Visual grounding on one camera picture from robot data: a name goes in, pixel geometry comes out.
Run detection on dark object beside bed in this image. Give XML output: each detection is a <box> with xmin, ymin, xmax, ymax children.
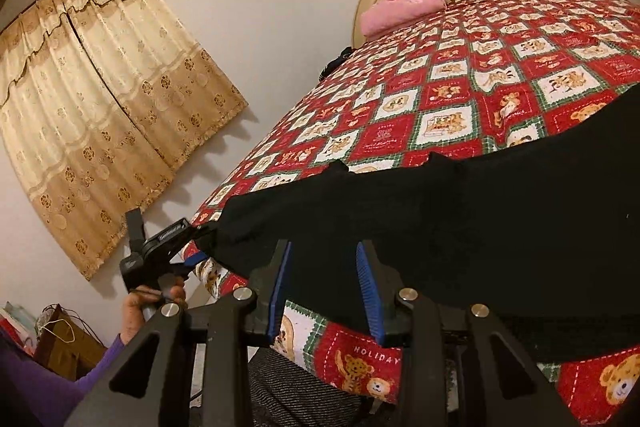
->
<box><xmin>320</xmin><ymin>48</ymin><xmax>355</xmax><ymax>82</ymax></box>

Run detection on person's left forearm purple sleeve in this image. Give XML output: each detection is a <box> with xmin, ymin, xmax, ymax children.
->
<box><xmin>0</xmin><ymin>334</ymin><xmax>127</xmax><ymax>427</ymax></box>

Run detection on red teddy bear printed blanket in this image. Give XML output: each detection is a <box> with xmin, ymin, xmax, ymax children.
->
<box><xmin>182</xmin><ymin>0</ymin><xmax>640</xmax><ymax>427</ymax></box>

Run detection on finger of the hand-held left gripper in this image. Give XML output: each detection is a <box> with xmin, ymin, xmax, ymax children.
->
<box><xmin>187</xmin><ymin>220</ymin><xmax>220</xmax><ymax>269</ymax></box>

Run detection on person's left hand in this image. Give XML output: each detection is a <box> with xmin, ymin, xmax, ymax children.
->
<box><xmin>122</xmin><ymin>284</ymin><xmax>187</xmax><ymax>344</ymax></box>

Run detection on pink folded cloth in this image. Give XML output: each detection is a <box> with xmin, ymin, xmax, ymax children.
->
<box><xmin>361</xmin><ymin>0</ymin><xmax>448</xmax><ymax>38</ymax></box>

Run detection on red white bag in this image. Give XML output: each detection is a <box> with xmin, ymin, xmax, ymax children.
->
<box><xmin>0</xmin><ymin>301</ymin><xmax>38</xmax><ymax>355</ymax></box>

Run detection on beige flowered window curtain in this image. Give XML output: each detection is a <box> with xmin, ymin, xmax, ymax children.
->
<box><xmin>0</xmin><ymin>0</ymin><xmax>249</xmax><ymax>282</ymax></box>

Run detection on brown paper bag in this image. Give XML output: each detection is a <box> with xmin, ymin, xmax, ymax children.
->
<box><xmin>34</xmin><ymin>303</ymin><xmax>108</xmax><ymax>383</ymax></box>

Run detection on person's leg grey trousers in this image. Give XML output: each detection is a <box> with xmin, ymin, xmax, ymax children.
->
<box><xmin>248</xmin><ymin>347</ymin><xmax>378</xmax><ymax>427</ymax></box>

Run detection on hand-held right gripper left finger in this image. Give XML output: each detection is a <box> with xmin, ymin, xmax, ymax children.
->
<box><xmin>65</xmin><ymin>239</ymin><xmax>296</xmax><ymax>427</ymax></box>

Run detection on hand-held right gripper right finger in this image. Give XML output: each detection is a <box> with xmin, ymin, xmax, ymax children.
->
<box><xmin>355</xmin><ymin>239</ymin><xmax>581</xmax><ymax>427</ymax></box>

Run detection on black pants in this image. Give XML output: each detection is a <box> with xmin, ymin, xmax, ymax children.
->
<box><xmin>207</xmin><ymin>82</ymin><xmax>640</xmax><ymax>363</ymax></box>

